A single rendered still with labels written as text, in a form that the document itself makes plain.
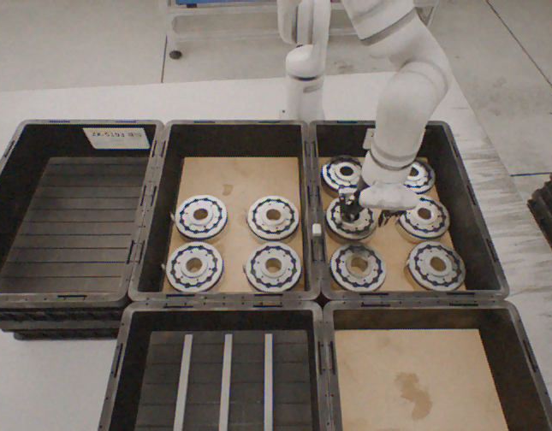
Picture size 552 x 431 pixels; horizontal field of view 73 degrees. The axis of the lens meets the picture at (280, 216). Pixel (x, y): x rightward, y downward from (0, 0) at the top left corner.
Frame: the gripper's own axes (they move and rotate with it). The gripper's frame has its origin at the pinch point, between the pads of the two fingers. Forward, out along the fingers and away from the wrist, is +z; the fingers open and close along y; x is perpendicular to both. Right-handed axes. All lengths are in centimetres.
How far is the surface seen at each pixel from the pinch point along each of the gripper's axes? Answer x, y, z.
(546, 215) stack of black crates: -39, -77, 49
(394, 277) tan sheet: 11.3, -4.9, 2.3
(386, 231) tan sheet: 1.2, -4.4, 2.2
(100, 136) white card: -15, 57, -4
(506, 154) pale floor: -103, -99, 85
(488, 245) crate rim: 8.2, -19.1, -6.6
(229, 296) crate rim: 20.8, 24.0, -7.7
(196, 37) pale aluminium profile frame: -177, 79, 72
